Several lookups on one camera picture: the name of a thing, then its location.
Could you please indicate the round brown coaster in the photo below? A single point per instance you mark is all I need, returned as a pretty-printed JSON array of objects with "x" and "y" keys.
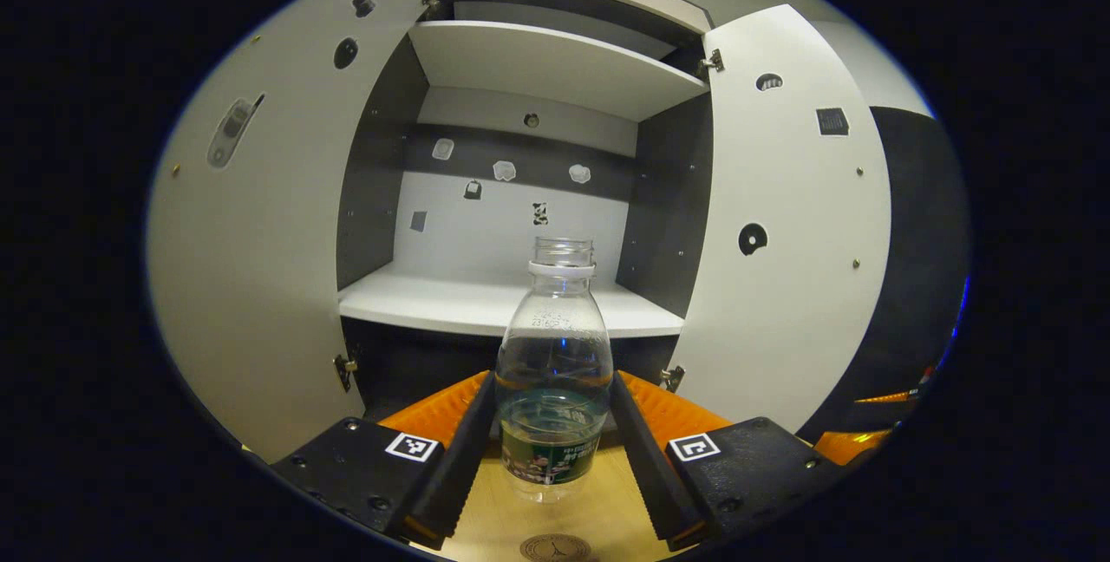
[{"x": 555, "y": 549}]

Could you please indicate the white and grey cabinet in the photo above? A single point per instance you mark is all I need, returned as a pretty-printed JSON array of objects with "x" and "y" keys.
[{"x": 668, "y": 206}]

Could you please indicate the clear plastic bottle green label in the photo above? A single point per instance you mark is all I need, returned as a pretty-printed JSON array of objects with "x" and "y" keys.
[{"x": 555, "y": 345}]

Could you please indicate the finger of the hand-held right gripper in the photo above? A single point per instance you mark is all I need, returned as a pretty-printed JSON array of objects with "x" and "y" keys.
[
  {"x": 854, "y": 447},
  {"x": 884, "y": 396}
]

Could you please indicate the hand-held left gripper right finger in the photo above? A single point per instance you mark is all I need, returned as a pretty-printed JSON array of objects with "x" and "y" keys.
[{"x": 646, "y": 467}]

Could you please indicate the white cabinet door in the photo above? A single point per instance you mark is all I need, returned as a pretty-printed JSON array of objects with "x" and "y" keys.
[
  {"x": 277, "y": 241},
  {"x": 780, "y": 310}
]

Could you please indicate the black backdrop cloth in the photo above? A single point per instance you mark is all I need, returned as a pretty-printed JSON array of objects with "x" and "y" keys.
[{"x": 919, "y": 241}]

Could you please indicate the white cabinet shelf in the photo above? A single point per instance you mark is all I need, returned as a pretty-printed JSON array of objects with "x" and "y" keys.
[
  {"x": 555, "y": 68},
  {"x": 434, "y": 302}
]

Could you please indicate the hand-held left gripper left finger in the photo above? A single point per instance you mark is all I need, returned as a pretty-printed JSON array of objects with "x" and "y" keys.
[{"x": 460, "y": 467}]

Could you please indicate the metal door hinge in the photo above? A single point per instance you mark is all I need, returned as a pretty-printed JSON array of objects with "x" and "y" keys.
[
  {"x": 345, "y": 367},
  {"x": 431, "y": 0},
  {"x": 672, "y": 377},
  {"x": 711, "y": 62}
]

